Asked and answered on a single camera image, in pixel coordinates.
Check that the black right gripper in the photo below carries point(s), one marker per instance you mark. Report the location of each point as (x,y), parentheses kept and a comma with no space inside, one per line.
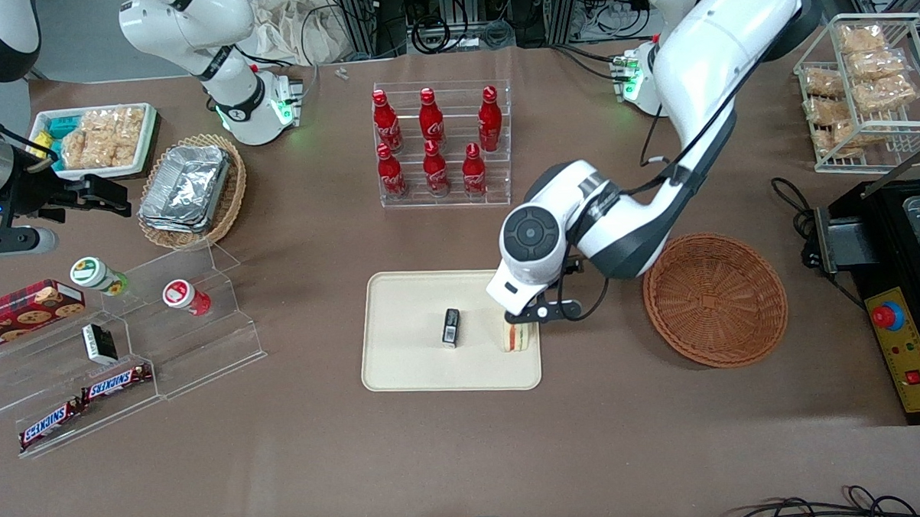
(47,192)

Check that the triangular sandwich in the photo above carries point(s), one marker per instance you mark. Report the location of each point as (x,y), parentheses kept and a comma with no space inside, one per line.
(519,338)

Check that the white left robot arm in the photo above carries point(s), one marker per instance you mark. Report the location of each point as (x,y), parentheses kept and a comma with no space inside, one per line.
(728,35)

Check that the white rectangular snack tray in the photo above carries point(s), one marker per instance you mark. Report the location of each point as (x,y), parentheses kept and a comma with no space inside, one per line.
(148,147)

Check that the cream plastic tray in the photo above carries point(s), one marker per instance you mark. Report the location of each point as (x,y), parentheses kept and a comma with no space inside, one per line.
(410,352)

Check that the oval light wicker basket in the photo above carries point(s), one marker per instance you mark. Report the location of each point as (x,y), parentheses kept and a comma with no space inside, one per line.
(232,197)

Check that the round brown wicker basket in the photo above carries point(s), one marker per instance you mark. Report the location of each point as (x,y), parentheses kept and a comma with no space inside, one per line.
(714,303)

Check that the clear rice cracker bag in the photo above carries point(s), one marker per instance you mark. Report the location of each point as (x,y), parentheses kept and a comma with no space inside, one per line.
(129,134)
(73,149)
(100,139)

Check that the small black box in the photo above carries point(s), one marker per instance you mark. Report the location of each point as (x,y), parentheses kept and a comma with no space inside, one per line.
(451,328)

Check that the stacked aluminium foil trays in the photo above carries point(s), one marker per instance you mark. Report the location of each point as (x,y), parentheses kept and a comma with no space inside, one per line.
(186,188)

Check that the green sunflower lid jar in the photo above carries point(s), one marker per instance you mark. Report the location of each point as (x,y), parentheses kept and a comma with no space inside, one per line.
(92,272)

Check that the yellow snack packet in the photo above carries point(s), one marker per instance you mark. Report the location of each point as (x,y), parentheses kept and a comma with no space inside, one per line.
(43,145)

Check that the teal snack packet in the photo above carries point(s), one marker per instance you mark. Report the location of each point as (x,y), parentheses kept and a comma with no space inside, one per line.
(61,125)

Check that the red strawberry lid jar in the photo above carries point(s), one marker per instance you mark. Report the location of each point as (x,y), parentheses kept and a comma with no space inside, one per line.
(178,293)

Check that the clear acrylic bottle rack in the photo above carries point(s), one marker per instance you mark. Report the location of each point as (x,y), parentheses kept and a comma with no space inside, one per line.
(499,182)

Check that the red tartan cookie box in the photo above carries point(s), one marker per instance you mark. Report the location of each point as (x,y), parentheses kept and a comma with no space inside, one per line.
(26,312)

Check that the red cola bottle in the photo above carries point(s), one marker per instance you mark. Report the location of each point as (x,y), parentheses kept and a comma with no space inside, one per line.
(385,122)
(489,120)
(431,120)
(435,171)
(474,174)
(390,175)

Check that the black white printed box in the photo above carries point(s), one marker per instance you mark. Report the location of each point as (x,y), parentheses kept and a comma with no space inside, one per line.
(98,344)

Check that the clear acrylic stepped stand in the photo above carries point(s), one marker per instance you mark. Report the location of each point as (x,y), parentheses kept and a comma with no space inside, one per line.
(203,352)
(20,381)

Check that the Snickers chocolate bar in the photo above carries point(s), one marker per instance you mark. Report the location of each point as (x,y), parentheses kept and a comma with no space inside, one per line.
(116,382)
(49,424)

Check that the beige cloth bag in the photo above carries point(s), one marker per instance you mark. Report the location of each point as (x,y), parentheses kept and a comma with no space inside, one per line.
(299,27)

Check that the bagged fried snack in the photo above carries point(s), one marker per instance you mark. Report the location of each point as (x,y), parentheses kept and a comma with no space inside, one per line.
(837,140)
(876,64)
(826,112)
(823,83)
(883,92)
(862,38)

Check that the black machine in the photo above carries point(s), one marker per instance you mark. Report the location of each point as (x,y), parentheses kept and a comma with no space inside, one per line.
(884,236)

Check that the yellow control panel red button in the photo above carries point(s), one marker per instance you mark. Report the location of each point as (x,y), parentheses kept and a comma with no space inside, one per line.
(911,350)

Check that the aluminium frame post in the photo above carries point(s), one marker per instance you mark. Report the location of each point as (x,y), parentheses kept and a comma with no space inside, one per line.
(562,10)
(360,21)

